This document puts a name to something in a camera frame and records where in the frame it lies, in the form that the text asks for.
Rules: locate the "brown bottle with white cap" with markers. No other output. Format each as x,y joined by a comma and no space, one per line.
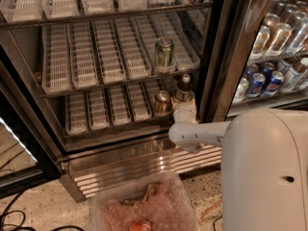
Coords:
184,89

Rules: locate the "white can behind door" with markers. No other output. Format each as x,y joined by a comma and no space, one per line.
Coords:
241,89

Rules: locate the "red cola can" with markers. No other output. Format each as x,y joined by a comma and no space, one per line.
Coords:
141,226

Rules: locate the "glass fridge door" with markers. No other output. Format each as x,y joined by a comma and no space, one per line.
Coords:
238,26

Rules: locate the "green can on middle shelf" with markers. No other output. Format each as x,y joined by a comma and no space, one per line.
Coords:
163,54

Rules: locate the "white shelf tray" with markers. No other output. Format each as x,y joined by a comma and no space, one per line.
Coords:
140,107
98,114
83,64
118,104
55,71
132,50
109,57
75,114

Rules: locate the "stainless steel fridge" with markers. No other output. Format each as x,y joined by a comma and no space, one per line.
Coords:
35,147

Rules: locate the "white shelf tray leftmost middle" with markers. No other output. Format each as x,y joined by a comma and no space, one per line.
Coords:
55,71

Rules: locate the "blue pepsi can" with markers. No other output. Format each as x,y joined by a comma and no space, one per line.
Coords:
255,84
250,70
273,83

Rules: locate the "blue pepsi can rear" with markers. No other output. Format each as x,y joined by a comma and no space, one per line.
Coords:
250,70

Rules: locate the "silver can upper shelf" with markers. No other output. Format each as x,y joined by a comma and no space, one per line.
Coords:
271,20

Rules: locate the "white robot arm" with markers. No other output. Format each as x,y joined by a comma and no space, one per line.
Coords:
264,164

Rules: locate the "white shelf tray bottom left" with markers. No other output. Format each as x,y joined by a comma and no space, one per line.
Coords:
75,114

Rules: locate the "blue pepsi can right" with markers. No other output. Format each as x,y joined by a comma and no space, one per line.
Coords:
273,83

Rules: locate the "bronze can on bottom shelf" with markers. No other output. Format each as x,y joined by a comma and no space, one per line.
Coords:
162,104

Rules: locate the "clear plastic bin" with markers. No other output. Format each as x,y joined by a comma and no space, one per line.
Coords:
160,199

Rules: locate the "blue pepsi can front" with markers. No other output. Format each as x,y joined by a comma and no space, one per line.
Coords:
255,84

